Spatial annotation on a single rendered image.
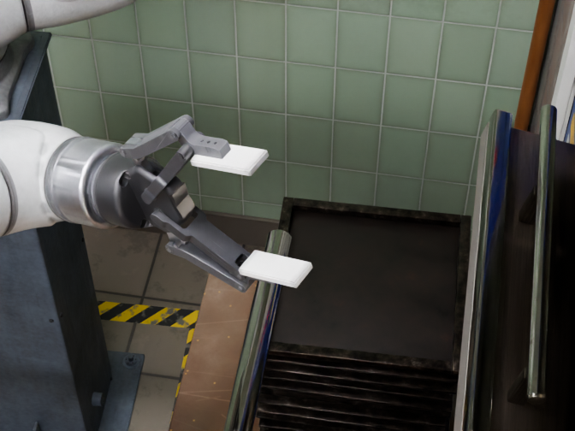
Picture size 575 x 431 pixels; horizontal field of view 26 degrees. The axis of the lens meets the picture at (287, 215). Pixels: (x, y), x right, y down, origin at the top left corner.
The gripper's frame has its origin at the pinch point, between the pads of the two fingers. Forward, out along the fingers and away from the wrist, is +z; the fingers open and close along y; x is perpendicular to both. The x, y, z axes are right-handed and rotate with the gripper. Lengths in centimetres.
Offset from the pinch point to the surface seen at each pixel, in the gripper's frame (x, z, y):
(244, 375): 1.2, -12.6, 24.3
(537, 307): -2.3, 24.3, 6.7
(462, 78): -108, -54, 67
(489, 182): -15.1, 13.5, 5.4
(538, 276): -5.3, 23.0, 6.2
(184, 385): -23, -62, 69
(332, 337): -26, -27, 50
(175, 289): -70, -120, 107
